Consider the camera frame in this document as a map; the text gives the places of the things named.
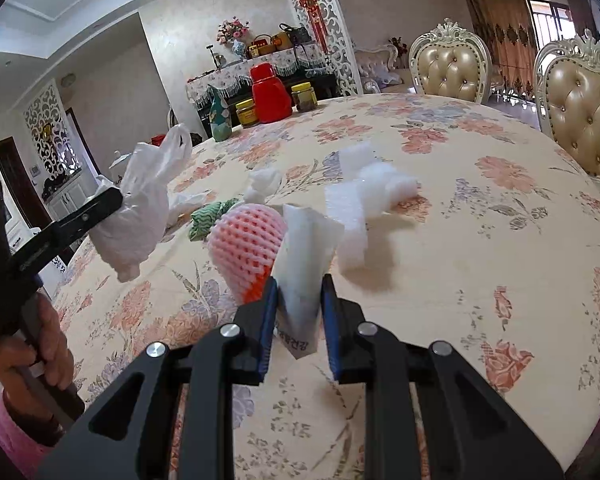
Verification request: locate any crumpled white tissue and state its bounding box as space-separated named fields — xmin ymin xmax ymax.
xmin=244 ymin=168 xmax=282 ymax=204

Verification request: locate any dark contents jar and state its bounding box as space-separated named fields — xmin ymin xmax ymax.
xmin=291 ymin=81 xmax=317 ymax=113

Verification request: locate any left hand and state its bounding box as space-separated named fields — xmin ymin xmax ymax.
xmin=0 ymin=294 xmax=74 ymax=422

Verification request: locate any far beige tufted chair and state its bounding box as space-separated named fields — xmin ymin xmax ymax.
xmin=408 ymin=18 xmax=492 ymax=104

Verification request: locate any green foam net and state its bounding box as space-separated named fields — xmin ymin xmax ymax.
xmin=188 ymin=198 xmax=239 ymax=242

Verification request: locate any floral tablecloth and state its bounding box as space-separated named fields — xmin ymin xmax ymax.
xmin=54 ymin=94 xmax=600 ymax=479

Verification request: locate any black handbag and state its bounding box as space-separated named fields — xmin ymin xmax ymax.
xmin=279 ymin=23 xmax=313 ymax=47

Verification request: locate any white cabinet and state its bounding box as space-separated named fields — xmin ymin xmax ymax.
xmin=44 ymin=170 xmax=97 ymax=220

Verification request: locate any flower vase bouquet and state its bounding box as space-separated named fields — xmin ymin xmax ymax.
xmin=216 ymin=16 xmax=250 ymax=58

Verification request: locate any near beige tufted chair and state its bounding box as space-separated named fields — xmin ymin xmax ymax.
xmin=533 ymin=29 xmax=600 ymax=178

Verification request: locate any beige tufted chair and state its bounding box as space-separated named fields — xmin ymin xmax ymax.
xmin=533 ymin=29 xmax=600 ymax=178
xmin=408 ymin=18 xmax=492 ymax=104

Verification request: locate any white plastic bag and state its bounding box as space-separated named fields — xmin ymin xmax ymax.
xmin=88 ymin=124 xmax=208 ymax=283

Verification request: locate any yellow lid jar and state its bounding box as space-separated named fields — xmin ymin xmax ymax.
xmin=236 ymin=99 xmax=259 ymax=128

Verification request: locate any white foam block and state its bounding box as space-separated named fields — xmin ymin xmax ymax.
xmin=325 ymin=162 xmax=419 ymax=273

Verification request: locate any red chinese knot ornament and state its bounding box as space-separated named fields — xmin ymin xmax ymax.
xmin=298 ymin=0 xmax=328 ymax=53

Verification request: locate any red thermos jug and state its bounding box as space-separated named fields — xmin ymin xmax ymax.
xmin=250 ymin=63 xmax=292 ymax=124

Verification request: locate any white paper wrapper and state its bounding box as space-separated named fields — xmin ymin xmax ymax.
xmin=272 ymin=205 xmax=344 ymax=360

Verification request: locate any sideboard with lace cover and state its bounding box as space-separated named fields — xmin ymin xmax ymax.
xmin=185 ymin=44 xmax=334 ymax=114

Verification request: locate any pink foam fruit net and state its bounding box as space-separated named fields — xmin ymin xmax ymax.
xmin=207 ymin=204 xmax=287 ymax=304

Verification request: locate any brown curtain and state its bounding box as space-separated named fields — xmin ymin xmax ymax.
xmin=466 ymin=0 xmax=538 ymax=98

